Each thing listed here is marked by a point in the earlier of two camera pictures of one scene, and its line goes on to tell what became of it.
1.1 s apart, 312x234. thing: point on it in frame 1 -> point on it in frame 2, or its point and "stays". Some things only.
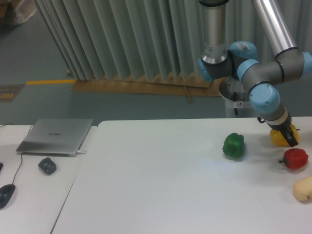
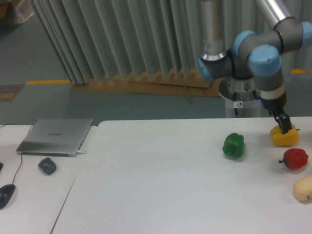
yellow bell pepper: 278,139 stays
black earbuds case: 47,165 stays
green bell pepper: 233,146 stays
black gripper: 289,136 -> 277,106
